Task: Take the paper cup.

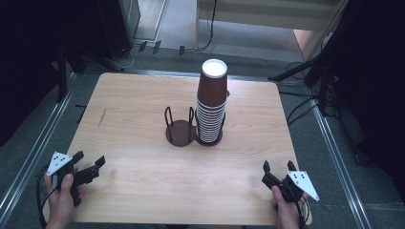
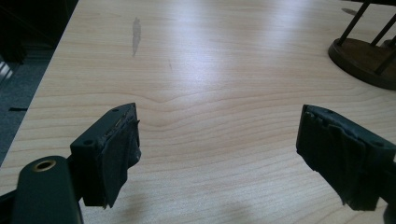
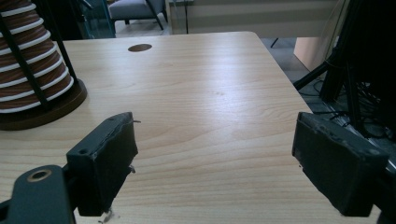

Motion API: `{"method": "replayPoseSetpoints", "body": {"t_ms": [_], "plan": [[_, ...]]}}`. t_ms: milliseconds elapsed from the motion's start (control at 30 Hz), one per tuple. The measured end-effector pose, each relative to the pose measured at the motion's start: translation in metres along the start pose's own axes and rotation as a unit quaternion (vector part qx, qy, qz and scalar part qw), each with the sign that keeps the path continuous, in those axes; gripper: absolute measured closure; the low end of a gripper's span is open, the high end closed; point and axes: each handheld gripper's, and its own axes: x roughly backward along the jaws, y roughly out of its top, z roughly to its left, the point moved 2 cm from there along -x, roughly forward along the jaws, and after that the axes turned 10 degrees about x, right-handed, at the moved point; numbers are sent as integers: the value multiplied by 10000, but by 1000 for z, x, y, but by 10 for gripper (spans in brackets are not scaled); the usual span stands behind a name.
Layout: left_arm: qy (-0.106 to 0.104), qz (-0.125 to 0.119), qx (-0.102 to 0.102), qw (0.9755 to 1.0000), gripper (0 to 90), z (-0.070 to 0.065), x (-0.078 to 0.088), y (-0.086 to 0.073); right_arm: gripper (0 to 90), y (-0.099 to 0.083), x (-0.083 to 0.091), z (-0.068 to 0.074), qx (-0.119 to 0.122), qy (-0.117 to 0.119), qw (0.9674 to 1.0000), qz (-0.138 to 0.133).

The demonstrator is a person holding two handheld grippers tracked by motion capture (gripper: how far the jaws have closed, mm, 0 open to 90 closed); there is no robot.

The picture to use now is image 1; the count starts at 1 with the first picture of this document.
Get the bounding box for dark brown double cup rack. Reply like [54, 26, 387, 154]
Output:
[163, 106, 227, 148]

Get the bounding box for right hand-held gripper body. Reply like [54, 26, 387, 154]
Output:
[261, 171, 320, 203]

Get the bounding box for metal floor rail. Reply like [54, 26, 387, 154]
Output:
[311, 104, 372, 229]
[123, 69, 275, 82]
[0, 72, 77, 220]

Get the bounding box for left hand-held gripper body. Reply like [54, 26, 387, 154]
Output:
[46, 151, 100, 207]

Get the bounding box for person's right hand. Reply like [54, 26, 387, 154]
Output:
[270, 185, 311, 229]

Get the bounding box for hand-held gripper cable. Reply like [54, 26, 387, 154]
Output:
[294, 190, 311, 228]
[35, 165, 52, 229]

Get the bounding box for dark curtain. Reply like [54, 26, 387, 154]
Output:
[0, 0, 103, 147]
[330, 0, 405, 204]

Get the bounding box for left hand-held gripper cable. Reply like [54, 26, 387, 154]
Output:
[35, 165, 52, 229]

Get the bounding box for black floor cables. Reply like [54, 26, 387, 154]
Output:
[280, 90, 319, 126]

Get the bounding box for right hand-held gripper cable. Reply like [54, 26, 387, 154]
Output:
[294, 190, 311, 228]

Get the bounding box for white furniture frame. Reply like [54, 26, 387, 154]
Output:
[194, 0, 350, 51]

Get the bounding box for black hanging cable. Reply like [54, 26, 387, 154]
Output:
[184, 0, 219, 52]

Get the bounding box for white floor cable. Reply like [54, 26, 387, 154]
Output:
[113, 44, 141, 72]

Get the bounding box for black cabinet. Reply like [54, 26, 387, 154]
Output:
[95, 0, 141, 61]

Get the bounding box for black metal stand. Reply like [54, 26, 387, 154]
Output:
[56, 44, 87, 103]

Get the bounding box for person's left hand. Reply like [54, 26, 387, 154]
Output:
[43, 166, 86, 229]

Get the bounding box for black tripod stand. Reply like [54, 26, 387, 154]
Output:
[267, 31, 338, 117]

